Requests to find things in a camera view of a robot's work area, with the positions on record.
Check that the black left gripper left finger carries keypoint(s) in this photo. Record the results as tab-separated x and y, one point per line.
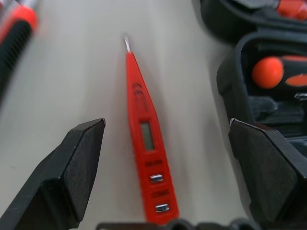
57	182

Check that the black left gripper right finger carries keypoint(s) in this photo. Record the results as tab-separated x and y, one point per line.
268	177

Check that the black plastic tool case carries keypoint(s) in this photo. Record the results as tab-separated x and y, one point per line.
263	72

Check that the red voltage tester pen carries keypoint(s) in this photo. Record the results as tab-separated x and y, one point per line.
146	134

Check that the orange and black screwdriver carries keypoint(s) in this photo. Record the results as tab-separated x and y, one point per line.
275	72

